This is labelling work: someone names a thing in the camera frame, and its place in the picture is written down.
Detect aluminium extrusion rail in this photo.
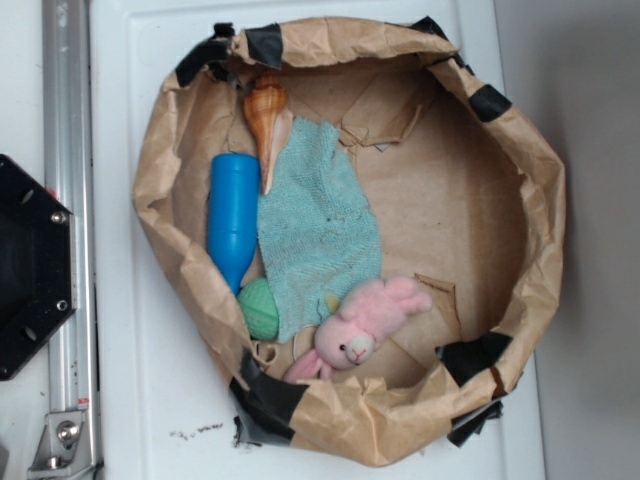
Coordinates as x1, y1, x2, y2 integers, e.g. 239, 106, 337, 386
42, 1, 104, 479

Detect pink plush bunny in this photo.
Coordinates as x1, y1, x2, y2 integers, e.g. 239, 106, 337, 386
284, 276, 434, 384

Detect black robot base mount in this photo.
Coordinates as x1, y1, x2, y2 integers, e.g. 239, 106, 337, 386
1, 155, 75, 381

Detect teal terry cloth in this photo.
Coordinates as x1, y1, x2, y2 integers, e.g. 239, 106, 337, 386
258, 117, 382, 343

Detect orange spiral sea shell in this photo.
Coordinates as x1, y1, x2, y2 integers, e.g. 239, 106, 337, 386
243, 74, 293, 195

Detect blue plastic bottle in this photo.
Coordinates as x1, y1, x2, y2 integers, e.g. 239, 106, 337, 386
207, 153, 260, 294

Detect green ribbed ball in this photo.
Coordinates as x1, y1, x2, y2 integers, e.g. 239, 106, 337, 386
237, 277, 279, 341

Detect metal corner bracket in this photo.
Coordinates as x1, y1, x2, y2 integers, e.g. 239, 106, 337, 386
27, 410, 91, 479

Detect brown paper bag bin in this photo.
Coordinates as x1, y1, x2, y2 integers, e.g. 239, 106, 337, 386
132, 17, 566, 467

